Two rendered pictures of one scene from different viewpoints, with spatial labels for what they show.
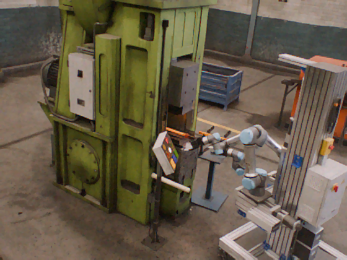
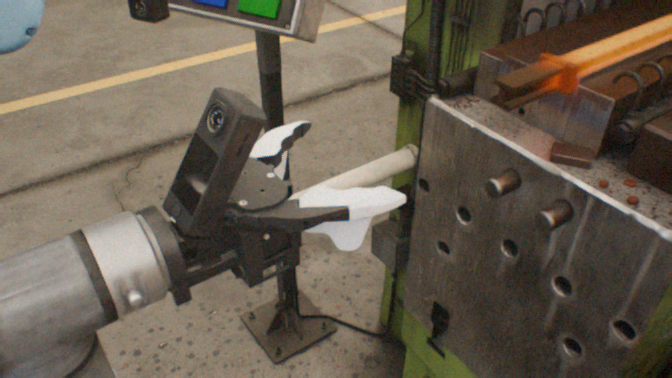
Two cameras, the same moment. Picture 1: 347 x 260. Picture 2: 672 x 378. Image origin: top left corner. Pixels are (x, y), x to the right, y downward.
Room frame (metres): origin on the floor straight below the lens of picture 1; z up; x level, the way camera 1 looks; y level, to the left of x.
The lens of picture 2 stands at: (3.63, -0.79, 1.29)
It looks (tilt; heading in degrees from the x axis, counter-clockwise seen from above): 37 degrees down; 114
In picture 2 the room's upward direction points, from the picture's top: straight up
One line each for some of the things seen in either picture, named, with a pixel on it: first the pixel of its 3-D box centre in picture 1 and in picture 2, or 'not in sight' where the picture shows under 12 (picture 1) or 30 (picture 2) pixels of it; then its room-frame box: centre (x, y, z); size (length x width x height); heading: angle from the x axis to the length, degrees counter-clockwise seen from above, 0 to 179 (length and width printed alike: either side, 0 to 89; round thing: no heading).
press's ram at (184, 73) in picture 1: (175, 79); not in sight; (3.75, 0.05, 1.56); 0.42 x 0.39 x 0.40; 59
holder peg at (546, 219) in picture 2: not in sight; (553, 216); (3.66, -0.23, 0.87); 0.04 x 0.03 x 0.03; 59
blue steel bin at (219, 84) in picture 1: (209, 83); not in sight; (7.82, -0.64, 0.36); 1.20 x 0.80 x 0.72; 63
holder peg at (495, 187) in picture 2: not in sight; (502, 184); (3.60, -0.19, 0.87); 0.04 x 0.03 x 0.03; 59
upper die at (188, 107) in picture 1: (170, 103); not in sight; (3.72, 0.08, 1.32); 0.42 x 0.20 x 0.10; 59
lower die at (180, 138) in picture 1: (168, 134); (629, 54); (3.72, 0.08, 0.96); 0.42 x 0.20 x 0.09; 59
